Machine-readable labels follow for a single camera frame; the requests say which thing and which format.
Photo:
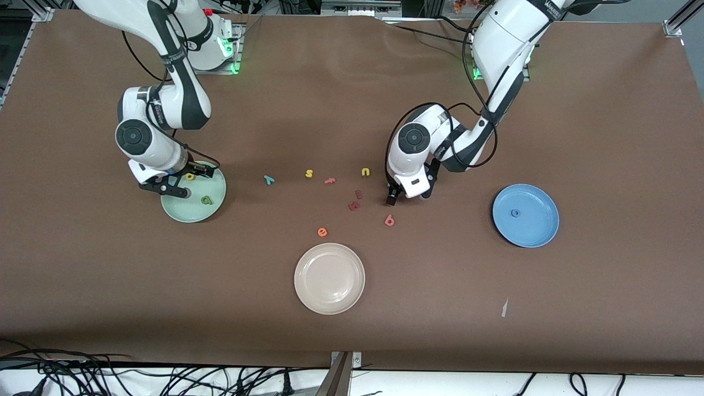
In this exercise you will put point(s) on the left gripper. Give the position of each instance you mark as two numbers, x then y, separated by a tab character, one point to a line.
393	194

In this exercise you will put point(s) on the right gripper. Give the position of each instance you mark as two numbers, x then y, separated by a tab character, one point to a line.
193	170

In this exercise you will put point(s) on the red foam letter b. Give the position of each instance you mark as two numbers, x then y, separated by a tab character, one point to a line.
389	220

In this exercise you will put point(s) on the teal foam letter y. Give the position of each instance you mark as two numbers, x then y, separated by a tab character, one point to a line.
269	179

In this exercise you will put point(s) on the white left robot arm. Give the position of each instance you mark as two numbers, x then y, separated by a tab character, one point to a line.
415	137

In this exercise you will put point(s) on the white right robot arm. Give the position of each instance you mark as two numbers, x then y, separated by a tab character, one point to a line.
137	137

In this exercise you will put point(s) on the dark red foam letter k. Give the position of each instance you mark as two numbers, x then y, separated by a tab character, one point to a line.
354	206

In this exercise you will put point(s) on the green plate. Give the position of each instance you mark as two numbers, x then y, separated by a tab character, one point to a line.
198	212

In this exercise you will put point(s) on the beige plate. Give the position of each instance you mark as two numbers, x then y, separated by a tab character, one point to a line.
329	279

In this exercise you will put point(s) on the blue plate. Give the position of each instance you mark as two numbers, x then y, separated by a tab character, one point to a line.
536	225

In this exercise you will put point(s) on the white tape scrap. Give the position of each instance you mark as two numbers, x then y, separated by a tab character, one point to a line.
504	308

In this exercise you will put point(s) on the grey metal box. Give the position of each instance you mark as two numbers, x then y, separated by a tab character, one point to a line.
360	6

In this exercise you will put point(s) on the orange artificial flowers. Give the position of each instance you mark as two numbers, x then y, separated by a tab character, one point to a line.
473	4

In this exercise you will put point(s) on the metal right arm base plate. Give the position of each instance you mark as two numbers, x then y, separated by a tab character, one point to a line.
237	60

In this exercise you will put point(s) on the silver metal bracket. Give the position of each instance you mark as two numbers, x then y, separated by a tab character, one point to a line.
356	360

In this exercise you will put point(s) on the grey camera pole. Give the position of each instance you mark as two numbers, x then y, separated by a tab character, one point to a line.
336	379

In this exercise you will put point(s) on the aluminium frame rail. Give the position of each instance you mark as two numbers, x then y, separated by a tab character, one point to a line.
672	27
33	38

